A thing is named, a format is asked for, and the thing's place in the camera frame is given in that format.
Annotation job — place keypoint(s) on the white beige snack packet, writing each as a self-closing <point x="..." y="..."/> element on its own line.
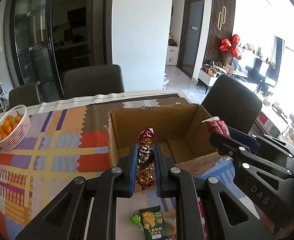
<point x="170" y="221"/>

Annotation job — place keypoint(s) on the dark hallway door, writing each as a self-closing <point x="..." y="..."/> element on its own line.
<point x="190" y="36"/>

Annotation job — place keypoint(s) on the red gold candies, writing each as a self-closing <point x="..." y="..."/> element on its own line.
<point x="145" y="160"/>

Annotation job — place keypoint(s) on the black glass sliding door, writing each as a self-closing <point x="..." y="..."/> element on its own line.
<point x="46" y="38"/>

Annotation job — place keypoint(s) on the white storage shelf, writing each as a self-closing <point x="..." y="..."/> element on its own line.
<point x="172" y="51"/>

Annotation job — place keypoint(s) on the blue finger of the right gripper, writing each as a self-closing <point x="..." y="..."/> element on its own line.
<point x="245" y="139"/>
<point x="228" y="147"/>

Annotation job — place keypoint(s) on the oranges in basket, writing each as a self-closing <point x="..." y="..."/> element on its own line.
<point x="9" y="125"/>

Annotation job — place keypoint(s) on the small green lollipop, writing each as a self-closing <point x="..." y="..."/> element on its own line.
<point x="136" y="220"/>

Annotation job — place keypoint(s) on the red small snack packet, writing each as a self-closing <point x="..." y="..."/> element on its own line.
<point x="215" y="125"/>

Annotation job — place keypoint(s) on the black chair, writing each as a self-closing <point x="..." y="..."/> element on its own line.
<point x="28" y="95"/>
<point x="233" y="103"/>
<point x="92" y="81"/>

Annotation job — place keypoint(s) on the colourful patterned table mat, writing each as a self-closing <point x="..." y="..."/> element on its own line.
<point x="65" y="140"/>

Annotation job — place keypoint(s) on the white low cabinet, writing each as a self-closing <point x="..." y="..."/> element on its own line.
<point x="208" y="76"/>

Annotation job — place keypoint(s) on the dark green cracker packet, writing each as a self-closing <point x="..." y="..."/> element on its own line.
<point x="152" y="223"/>

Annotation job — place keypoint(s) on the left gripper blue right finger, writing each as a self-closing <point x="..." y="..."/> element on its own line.
<point x="160" y="170"/>

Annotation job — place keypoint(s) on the black chair right side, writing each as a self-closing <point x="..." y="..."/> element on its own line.
<point x="233" y="103"/>

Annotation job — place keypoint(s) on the red balloon bow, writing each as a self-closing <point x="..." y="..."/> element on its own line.
<point x="227" y="45"/>

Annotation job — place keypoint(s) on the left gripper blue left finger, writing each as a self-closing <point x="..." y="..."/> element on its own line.
<point x="133" y="161"/>

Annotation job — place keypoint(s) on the white basket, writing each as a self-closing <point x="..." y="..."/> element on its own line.
<point x="19" y="133"/>

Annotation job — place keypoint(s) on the black chair far middle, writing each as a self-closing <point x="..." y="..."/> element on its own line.
<point x="92" y="81"/>

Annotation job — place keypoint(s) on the black chair far left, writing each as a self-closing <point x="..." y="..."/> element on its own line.
<point x="28" y="95"/>

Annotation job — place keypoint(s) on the brown cardboard box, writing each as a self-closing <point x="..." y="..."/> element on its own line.
<point x="179" y="129"/>

